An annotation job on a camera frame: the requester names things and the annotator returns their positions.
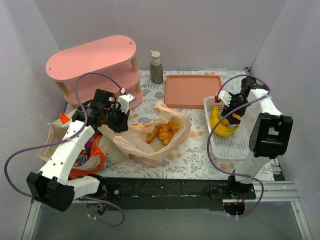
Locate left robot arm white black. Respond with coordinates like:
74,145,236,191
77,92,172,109
26,89,136,212

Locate orange fruit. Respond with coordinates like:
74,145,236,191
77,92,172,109
231,113,242,120

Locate beige canvas tote bag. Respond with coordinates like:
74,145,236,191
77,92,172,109
45,110,129,179

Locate black mounting base rail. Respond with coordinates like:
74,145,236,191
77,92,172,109
88,174,256,215

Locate snack packets in tote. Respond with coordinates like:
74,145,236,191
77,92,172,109
73,133,102,167

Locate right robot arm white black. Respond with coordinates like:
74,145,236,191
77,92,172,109
215,74,293,199

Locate pink three-tier shelf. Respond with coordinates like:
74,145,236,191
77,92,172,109
45,35,143,108

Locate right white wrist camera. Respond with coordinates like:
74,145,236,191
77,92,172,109
214,90,232,107

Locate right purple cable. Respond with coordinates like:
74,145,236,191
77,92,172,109
206,74,271,218

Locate orange plastic grocery bag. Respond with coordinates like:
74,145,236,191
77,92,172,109
113,101,192,167

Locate terracotta plastic tray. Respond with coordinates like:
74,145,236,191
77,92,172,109
164,74,223,109

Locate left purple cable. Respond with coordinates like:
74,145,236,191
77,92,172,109
4,72,126,228

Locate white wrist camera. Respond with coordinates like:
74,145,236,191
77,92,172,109
214,90,232,107
117,93,136,114

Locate croissant bread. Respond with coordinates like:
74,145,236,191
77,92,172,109
157,120,181,146

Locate yellow banana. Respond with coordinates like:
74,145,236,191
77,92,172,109
209,106,239,138

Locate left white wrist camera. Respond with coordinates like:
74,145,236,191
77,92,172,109
117,93,136,114

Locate purple cable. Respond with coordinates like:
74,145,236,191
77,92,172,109
4,72,126,228
206,74,271,218

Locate grey pump soap bottle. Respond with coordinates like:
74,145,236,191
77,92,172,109
149,50,163,84

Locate floral table mat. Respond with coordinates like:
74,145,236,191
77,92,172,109
46,69,276,181

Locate white plastic basket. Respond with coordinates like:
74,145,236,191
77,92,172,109
210,106,256,161

